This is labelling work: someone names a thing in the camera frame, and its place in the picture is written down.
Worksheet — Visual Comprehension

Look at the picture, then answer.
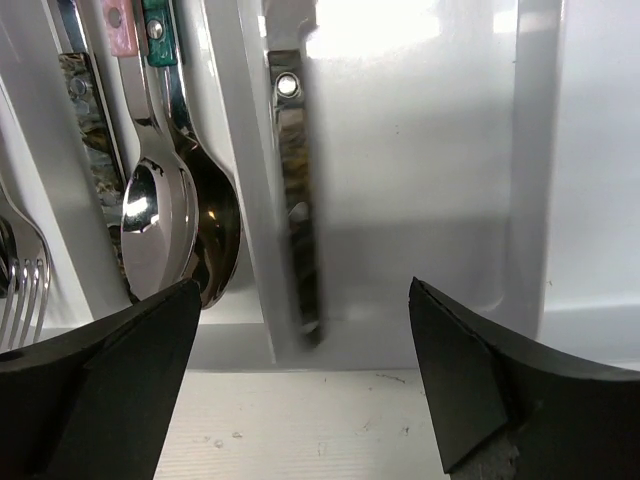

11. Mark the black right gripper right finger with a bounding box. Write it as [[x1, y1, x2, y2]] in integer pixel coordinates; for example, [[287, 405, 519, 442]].
[[409, 279, 639, 479]]

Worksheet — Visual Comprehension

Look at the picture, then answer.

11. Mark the green handle fork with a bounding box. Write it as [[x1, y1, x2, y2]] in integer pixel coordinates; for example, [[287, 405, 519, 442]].
[[1, 187, 51, 351]]

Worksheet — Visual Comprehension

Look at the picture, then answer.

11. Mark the white cutlery tray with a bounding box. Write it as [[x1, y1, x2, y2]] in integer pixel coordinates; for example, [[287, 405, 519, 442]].
[[0, 0, 640, 372]]

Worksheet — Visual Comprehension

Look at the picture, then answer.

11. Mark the green handle spoon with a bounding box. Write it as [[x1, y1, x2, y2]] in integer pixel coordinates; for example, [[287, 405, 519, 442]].
[[142, 1, 241, 309]]

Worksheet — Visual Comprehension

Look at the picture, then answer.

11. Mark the pink handle spoon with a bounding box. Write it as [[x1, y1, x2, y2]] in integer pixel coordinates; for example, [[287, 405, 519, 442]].
[[101, 1, 199, 300]]

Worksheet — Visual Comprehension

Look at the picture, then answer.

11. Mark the dark marbled handle knife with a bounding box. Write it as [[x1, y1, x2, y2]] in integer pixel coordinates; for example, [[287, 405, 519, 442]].
[[262, 0, 324, 347]]

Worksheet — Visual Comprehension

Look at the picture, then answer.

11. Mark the dark marbled handle spoon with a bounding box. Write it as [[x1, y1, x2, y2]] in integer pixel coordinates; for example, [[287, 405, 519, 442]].
[[48, 0, 138, 302]]

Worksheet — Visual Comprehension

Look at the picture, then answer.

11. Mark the dark marbled handle fork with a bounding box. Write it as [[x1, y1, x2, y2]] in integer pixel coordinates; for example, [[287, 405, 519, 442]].
[[1, 216, 17, 299]]

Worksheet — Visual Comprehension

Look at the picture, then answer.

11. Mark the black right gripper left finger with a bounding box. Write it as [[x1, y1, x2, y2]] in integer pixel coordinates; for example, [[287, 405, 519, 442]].
[[1, 280, 201, 479]]

